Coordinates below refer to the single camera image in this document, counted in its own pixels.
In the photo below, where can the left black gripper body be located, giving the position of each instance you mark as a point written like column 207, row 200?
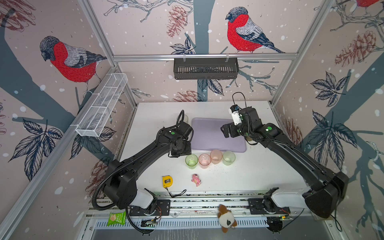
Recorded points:
column 185, row 149

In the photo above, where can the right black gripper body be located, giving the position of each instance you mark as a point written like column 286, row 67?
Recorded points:
column 235, row 130

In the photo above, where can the bright green plastic cup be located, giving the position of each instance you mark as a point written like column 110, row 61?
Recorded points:
column 191, row 161

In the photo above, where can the pale green plastic cup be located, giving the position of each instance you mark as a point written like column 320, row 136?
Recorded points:
column 228, row 158

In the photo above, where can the clear pale plastic cup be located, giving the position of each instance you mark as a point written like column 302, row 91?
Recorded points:
column 186, row 119

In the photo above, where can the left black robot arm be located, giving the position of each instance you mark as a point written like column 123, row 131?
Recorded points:
column 119, row 186

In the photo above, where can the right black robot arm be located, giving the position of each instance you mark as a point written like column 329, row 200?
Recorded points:
column 327, row 188

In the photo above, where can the lavender plastic tray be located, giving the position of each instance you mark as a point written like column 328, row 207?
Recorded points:
column 208, row 136

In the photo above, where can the left pink plastic cup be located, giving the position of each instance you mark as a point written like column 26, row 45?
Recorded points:
column 204, row 161

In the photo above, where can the pink plastic cup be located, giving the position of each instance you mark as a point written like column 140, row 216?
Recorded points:
column 216, row 156
column 204, row 161

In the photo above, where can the right pink plastic cup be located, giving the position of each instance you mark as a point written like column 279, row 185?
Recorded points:
column 216, row 156

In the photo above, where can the small pink toy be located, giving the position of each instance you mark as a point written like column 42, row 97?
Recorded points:
column 196, row 180

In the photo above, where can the yellow tape measure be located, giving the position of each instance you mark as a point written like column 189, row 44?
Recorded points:
column 167, row 181

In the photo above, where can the brown white plush toy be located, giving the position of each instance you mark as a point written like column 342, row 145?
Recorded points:
column 226, row 219

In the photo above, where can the green snack packet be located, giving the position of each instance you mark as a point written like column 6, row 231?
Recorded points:
column 117, row 219

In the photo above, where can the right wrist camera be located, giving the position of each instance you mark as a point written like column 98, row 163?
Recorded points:
column 234, row 112

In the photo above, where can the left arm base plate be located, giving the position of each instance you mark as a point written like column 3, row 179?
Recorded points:
column 156, row 208

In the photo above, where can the black hanging wall basket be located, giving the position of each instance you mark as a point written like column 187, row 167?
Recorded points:
column 206, row 68

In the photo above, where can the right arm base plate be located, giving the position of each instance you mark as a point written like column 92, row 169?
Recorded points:
column 260, row 206

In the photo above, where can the white wire mesh basket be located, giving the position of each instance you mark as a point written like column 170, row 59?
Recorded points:
column 100, row 110

